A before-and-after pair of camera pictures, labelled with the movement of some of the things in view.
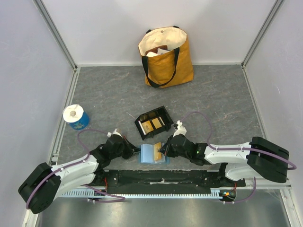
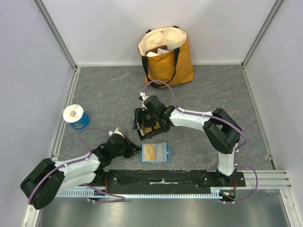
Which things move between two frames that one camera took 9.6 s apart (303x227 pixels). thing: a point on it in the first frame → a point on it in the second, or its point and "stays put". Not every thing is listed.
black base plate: (164, 181) stays put
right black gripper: (169, 146) → (147, 121)
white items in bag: (159, 51) stays put
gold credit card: (157, 155) → (149, 152)
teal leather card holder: (146, 155) stays put
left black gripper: (130, 148) stays put
